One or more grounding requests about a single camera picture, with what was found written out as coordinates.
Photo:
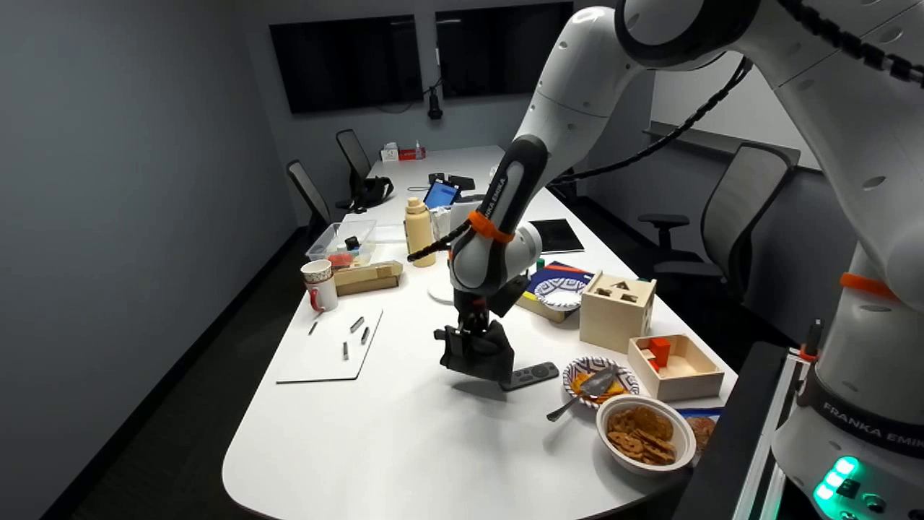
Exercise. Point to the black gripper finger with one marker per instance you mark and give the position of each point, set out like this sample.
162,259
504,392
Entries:
495,354
461,350

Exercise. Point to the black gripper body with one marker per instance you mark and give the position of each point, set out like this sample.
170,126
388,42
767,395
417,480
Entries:
476,312

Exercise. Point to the small black remote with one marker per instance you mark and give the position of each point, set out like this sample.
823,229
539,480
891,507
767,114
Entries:
536,373

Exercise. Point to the wooden shape sorter cube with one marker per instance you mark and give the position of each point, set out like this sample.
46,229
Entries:
615,312

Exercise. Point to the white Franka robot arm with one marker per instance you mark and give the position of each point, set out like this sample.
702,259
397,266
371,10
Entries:
847,146

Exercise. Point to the white round plate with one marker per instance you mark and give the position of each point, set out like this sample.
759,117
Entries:
439,295

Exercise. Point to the empty patterned paper bowl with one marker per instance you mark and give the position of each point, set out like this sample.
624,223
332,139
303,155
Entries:
560,301

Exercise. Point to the blue book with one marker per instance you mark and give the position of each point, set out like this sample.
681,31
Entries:
560,278

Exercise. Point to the metal spoon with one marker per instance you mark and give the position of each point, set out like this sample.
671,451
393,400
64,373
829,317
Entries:
578,398

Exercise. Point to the small white box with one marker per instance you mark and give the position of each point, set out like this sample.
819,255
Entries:
446,223

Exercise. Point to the beige squeeze bottle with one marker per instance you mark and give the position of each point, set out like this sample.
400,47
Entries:
417,231

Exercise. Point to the patterned paper bowl with food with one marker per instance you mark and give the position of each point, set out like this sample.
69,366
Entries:
598,383

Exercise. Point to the open laptop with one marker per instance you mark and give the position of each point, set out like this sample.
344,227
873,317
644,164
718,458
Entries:
557,236

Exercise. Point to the white flat board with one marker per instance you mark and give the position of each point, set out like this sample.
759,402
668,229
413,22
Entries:
326,350

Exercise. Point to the black flat pad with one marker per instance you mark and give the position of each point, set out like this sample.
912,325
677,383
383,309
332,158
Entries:
461,179

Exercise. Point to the white jar with red label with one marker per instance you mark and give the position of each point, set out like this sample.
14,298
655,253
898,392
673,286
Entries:
321,286

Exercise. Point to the clear plastic container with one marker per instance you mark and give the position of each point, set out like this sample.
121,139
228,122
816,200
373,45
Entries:
339,237

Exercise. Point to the black bag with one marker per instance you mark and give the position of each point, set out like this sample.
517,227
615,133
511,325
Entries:
371,192

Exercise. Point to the red wooden block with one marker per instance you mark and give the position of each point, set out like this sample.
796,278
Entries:
660,354

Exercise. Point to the white bowl of pretzels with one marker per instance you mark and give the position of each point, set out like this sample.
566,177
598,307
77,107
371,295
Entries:
642,434

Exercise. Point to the red and white box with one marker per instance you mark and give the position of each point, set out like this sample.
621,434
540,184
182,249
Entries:
404,151

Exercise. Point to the shallow wooden tray box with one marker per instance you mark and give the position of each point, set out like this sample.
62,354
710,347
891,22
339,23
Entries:
680,370

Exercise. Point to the blue orange snack packet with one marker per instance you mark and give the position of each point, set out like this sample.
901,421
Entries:
702,424

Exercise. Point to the black robot stand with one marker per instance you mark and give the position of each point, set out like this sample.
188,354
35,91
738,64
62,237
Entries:
726,471

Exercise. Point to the large grey mesh office chair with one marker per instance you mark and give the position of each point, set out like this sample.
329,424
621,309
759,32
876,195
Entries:
738,207

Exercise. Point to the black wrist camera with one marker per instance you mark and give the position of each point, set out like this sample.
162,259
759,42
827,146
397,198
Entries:
446,333

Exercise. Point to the black wall webcam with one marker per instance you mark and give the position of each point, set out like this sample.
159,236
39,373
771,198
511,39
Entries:
435,103

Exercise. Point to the black wall screen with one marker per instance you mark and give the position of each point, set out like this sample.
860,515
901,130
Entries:
492,47
348,62

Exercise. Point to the white metal frame bar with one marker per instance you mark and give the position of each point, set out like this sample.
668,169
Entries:
770,434

